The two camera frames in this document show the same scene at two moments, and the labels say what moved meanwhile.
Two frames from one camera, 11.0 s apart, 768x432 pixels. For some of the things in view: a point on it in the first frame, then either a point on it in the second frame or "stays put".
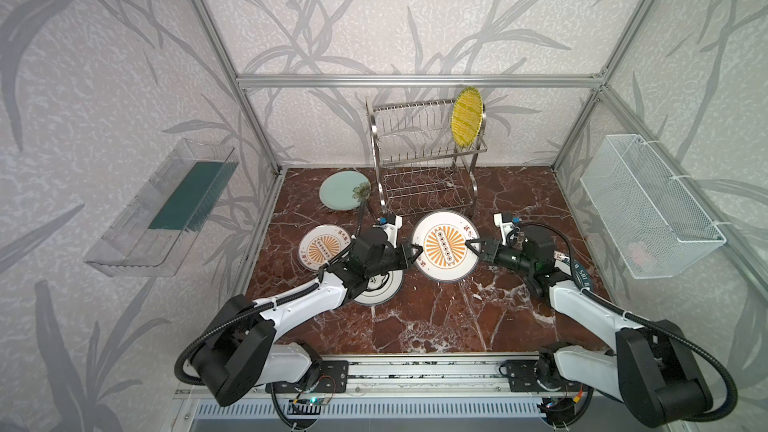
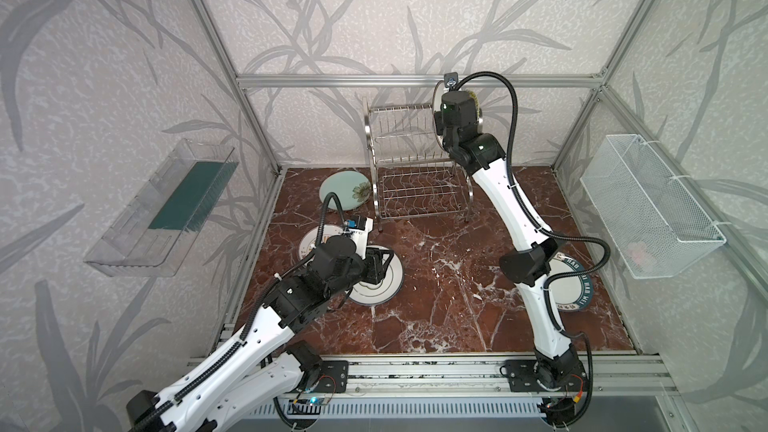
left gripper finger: x=410 y=253 -> x=378 y=268
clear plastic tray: x=159 y=226 stays put
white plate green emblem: x=384 y=293 stays put
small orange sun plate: x=320 y=244 stays put
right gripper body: x=488 y=251 -> x=438 y=123
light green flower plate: x=345 y=190 stays put
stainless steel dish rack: x=420 y=166 stays put
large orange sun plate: x=446 y=256 -> x=437 y=106
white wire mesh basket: x=656 y=227 stays put
